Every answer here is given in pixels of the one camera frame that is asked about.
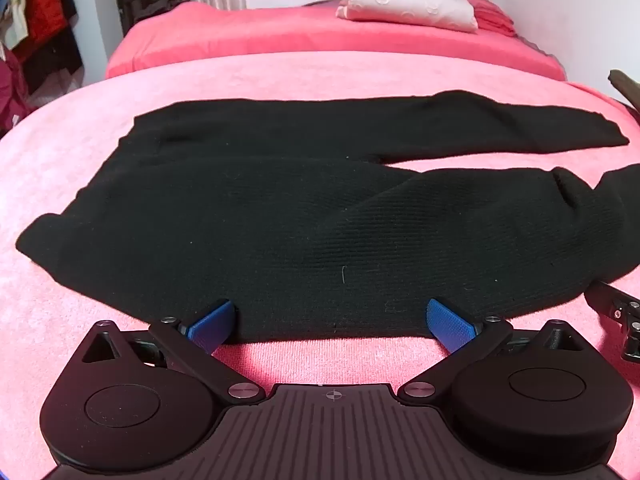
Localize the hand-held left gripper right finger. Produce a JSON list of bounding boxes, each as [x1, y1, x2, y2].
[[398, 298, 583, 404]]

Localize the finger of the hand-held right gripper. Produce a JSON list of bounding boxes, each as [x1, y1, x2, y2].
[[585, 280, 640, 361]]

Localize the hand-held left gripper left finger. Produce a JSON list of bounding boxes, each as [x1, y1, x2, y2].
[[75, 299, 266, 404]]

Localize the black knit pants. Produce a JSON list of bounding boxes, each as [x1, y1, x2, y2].
[[15, 90, 640, 345]]

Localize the pink fleece blanket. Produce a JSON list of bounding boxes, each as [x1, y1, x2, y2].
[[0, 52, 640, 466]]

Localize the red covered bed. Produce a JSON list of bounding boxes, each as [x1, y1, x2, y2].
[[106, 0, 567, 81]]

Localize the maroon garment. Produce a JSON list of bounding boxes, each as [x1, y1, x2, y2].
[[0, 49, 31, 133]]

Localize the folded red blanket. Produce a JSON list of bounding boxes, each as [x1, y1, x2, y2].
[[462, 0, 516, 37]]

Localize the black hanging garment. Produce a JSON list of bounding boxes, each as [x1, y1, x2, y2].
[[47, 0, 84, 78]]

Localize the pale pink pillow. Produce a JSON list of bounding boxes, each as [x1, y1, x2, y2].
[[336, 0, 478, 34]]

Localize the red hanging jacket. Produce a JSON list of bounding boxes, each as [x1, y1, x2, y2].
[[22, 0, 68, 50]]

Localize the pale yellow hanging garment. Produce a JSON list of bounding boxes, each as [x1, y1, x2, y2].
[[4, 0, 30, 47]]

